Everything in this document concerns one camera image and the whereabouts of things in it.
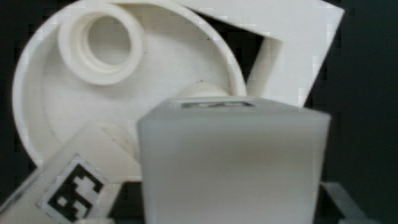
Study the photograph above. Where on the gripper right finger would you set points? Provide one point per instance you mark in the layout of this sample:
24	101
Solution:
338	210

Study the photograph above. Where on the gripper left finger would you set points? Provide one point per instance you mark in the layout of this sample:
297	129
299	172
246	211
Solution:
127	212

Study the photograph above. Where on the white stool leg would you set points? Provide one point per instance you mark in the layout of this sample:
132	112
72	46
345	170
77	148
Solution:
66	195
232	156

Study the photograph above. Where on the white U-shaped fence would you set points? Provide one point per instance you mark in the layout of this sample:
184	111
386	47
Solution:
296	43

